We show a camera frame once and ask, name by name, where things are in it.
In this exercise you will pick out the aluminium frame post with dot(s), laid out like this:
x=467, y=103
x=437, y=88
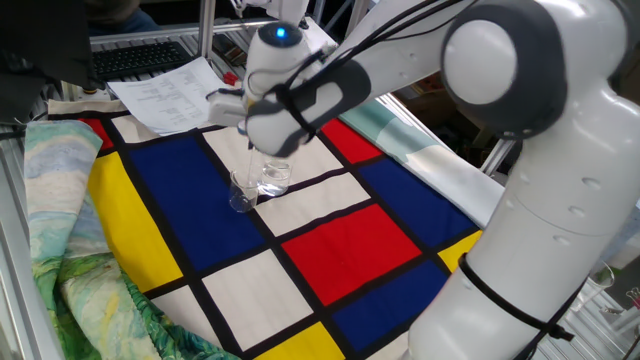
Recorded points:
x=206, y=30

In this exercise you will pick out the black monitor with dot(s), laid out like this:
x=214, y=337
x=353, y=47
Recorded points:
x=40, y=45

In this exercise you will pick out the seated person in jeans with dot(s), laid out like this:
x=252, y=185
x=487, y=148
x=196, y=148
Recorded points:
x=120, y=20

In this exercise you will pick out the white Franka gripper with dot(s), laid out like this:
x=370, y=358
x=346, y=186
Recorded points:
x=225, y=110

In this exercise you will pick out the empty glass beaker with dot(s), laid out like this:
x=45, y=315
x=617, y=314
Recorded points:
x=242, y=200

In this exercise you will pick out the dark flat object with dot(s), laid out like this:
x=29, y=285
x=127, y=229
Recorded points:
x=232, y=50

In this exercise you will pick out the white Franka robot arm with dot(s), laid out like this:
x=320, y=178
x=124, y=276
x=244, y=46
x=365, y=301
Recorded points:
x=550, y=200

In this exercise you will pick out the pale teal white cloth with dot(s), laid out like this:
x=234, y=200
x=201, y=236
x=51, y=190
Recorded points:
x=440, y=175

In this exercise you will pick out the printed paper sheets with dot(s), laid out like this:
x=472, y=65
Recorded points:
x=170, y=100

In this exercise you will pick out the black keyboard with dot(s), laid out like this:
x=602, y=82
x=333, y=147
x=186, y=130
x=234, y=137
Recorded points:
x=135, y=60

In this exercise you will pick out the glass beaker with water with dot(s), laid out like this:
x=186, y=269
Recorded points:
x=275, y=180

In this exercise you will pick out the aluminium frame strut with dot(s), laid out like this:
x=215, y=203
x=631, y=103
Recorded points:
x=497, y=156

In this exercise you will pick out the aluminium crossbar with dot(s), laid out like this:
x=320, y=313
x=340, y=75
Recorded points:
x=150, y=32

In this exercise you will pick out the metal binder clip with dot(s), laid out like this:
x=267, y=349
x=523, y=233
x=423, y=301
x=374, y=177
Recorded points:
x=634, y=297

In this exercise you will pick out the green painted landscape cloth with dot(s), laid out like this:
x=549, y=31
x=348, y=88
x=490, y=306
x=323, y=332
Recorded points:
x=65, y=200

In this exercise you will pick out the colour block tablecloth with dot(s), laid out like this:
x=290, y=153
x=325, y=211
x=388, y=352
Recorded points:
x=200, y=210

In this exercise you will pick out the aluminium table edge rail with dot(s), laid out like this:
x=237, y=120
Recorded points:
x=20, y=300

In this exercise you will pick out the small red object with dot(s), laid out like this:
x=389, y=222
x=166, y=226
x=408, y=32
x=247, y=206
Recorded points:
x=230, y=78

